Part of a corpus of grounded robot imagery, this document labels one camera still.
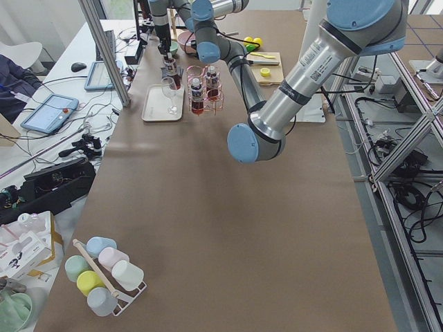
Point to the grey plastic cup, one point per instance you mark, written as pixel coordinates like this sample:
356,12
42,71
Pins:
101,301

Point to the white plastic cup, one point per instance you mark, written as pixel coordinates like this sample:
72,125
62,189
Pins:
127,275

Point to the cream plastic tray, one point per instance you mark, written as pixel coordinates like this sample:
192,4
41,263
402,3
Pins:
156,105

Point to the white product box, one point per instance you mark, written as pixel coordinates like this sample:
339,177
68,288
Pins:
30,246

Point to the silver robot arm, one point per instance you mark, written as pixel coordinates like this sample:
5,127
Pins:
159,12
348,29

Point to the black computer mouse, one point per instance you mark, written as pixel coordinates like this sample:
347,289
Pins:
78,66

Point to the yellow plastic knife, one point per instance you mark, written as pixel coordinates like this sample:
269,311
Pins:
262,55

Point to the tea bottle white cap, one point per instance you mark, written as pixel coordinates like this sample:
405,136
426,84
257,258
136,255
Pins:
172,69

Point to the blue plastic cup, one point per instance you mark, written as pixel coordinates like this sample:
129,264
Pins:
95,245

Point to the green bowl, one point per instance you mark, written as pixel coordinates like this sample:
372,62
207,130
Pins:
174,48

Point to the blue teach pendant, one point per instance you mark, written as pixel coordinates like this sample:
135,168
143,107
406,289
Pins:
51,114
98,78

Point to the pink bowl with ice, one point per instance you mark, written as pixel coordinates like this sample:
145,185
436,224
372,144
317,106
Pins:
186,40

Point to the pink plastic cup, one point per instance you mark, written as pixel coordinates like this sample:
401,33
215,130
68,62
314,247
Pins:
109,256

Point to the tea bottle in basket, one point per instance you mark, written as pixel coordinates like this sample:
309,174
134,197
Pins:
212,78
197,96

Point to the yellow lemon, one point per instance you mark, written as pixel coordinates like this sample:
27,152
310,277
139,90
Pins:
258,41
248,40

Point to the silver knife black handle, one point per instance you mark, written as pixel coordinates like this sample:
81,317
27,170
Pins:
263,63

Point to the yellow plastic cup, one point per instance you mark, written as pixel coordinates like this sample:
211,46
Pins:
87,281

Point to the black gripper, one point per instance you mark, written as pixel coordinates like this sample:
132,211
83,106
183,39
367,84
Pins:
163,35

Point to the clear wine glass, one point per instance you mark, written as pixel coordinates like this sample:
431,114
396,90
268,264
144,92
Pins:
169,90

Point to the aluminium frame post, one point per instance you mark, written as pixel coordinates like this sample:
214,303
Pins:
98,34

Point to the green plastic cup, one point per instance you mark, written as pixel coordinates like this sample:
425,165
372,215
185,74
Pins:
74,266

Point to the copper wire bottle basket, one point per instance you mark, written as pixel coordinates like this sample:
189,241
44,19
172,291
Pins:
209,106

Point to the bamboo cutting board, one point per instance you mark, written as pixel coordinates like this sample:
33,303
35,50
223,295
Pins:
276,76

